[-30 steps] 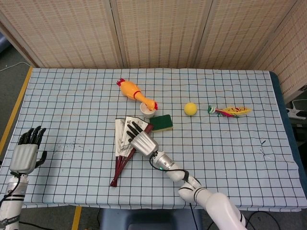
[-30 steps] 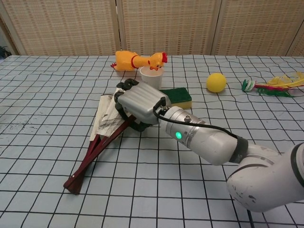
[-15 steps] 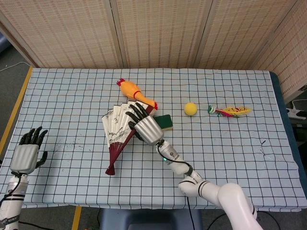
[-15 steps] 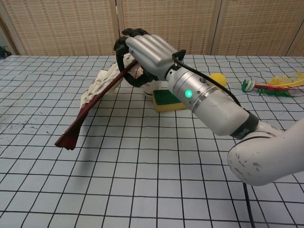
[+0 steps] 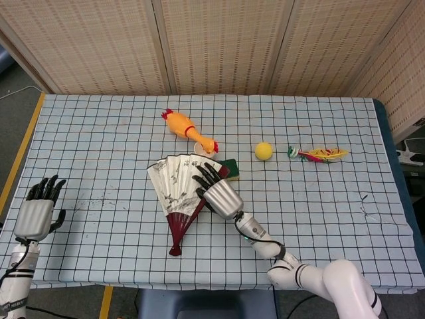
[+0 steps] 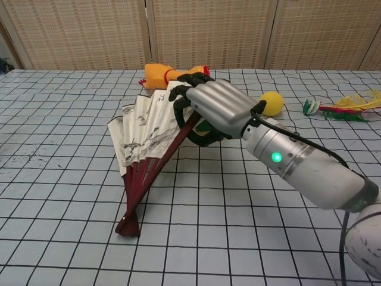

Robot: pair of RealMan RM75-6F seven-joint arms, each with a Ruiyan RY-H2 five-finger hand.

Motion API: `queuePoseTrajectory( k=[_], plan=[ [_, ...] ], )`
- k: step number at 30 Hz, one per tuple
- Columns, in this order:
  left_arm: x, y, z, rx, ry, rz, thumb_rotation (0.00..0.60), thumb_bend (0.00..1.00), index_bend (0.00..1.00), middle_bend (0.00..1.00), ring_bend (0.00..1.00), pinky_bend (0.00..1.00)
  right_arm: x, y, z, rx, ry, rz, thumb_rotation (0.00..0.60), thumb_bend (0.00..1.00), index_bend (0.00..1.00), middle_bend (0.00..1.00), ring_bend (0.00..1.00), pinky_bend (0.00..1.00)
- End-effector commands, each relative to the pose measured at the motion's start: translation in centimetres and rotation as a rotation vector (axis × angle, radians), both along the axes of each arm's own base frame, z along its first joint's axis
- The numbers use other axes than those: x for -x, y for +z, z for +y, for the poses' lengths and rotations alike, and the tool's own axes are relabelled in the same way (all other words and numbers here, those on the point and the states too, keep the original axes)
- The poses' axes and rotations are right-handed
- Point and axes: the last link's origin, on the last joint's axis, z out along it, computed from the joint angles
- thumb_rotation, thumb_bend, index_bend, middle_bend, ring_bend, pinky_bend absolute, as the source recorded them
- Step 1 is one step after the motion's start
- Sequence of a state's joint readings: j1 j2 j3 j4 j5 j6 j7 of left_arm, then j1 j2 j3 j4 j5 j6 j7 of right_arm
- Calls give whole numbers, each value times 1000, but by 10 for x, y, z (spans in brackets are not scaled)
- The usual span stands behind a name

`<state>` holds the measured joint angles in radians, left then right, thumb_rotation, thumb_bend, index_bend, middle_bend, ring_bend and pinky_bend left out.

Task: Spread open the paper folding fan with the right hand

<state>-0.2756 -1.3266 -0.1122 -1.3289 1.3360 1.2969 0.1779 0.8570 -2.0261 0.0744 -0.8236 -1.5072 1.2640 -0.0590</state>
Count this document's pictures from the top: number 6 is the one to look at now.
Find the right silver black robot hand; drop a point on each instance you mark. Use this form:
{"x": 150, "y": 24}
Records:
{"x": 221, "y": 105}

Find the paper folding fan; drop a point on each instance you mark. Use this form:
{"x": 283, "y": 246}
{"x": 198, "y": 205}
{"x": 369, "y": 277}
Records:
{"x": 149, "y": 131}

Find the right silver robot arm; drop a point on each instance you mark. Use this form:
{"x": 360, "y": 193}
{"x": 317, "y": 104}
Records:
{"x": 309, "y": 167}

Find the woven folding screen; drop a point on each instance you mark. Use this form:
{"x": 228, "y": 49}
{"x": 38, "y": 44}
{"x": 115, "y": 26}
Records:
{"x": 208, "y": 32}

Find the green and yellow sponge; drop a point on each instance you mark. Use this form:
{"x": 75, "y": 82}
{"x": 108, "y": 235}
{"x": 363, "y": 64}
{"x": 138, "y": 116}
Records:
{"x": 200, "y": 131}

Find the yellow foam ball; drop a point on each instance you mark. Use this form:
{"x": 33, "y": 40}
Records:
{"x": 272, "y": 102}

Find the yellow rubber chicken toy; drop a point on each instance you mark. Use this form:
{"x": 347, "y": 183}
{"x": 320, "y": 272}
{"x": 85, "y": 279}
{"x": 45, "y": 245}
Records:
{"x": 157, "y": 78}

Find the grey checked tablecloth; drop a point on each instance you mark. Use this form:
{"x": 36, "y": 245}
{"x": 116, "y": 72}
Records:
{"x": 208, "y": 223}

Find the feather shuttlecock yellow green red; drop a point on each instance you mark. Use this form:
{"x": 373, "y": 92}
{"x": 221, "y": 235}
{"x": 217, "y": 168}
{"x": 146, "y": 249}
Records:
{"x": 342, "y": 109}

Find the dark plant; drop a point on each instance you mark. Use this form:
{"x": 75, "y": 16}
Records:
{"x": 4, "y": 64}

